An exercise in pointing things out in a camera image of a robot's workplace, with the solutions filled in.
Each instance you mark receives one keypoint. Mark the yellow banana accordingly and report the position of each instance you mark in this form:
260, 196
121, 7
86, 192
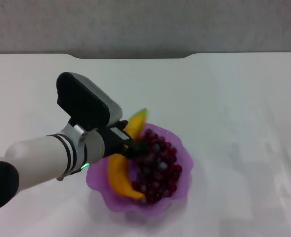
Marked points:
119, 177

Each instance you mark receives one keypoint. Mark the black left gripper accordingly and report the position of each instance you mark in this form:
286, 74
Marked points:
112, 142

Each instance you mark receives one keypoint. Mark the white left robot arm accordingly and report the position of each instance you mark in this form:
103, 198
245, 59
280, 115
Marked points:
42, 160

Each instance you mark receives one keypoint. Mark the purple wavy plastic bowl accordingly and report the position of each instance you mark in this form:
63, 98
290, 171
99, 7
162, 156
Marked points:
98, 180

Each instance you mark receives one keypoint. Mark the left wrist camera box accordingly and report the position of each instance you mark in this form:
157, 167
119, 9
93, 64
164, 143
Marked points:
86, 103

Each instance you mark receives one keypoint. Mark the dark red grape bunch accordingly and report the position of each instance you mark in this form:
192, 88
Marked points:
157, 172

